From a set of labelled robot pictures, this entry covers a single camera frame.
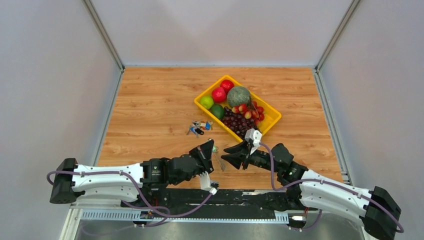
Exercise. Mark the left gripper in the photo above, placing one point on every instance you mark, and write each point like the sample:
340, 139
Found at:
206, 149

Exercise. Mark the purple grape bunch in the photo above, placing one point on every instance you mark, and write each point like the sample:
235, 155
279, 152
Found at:
237, 123

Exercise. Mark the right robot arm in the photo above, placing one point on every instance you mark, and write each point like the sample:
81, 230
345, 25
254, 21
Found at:
373, 209

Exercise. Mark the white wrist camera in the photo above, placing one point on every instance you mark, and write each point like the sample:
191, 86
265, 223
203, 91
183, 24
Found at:
206, 184
253, 138

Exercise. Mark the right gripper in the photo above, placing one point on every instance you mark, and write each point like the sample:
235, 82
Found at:
236, 159

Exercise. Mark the dark green lime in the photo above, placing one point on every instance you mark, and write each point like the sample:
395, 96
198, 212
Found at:
218, 111

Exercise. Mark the light green apple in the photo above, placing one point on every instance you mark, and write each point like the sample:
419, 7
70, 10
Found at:
207, 102

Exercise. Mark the green netted melon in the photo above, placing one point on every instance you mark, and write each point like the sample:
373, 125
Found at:
238, 95

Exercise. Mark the yellow plastic tray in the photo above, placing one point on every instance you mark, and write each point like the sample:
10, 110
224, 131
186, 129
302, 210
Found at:
272, 116

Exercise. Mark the red apple near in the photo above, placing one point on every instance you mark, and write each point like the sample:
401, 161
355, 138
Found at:
219, 95

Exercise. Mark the red apple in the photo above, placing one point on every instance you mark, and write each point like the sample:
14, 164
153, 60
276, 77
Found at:
219, 95
227, 85

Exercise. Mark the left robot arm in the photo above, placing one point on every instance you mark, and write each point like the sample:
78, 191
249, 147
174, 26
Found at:
72, 180

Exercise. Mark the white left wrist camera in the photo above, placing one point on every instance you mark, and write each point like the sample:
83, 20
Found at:
206, 184

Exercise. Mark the pile of tagged keys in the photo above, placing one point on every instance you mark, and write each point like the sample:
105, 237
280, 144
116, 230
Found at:
198, 128

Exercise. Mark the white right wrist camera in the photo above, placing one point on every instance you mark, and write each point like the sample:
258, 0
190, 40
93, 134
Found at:
253, 138

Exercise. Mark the red apple far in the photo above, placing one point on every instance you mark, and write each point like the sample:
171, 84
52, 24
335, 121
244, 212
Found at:
227, 85

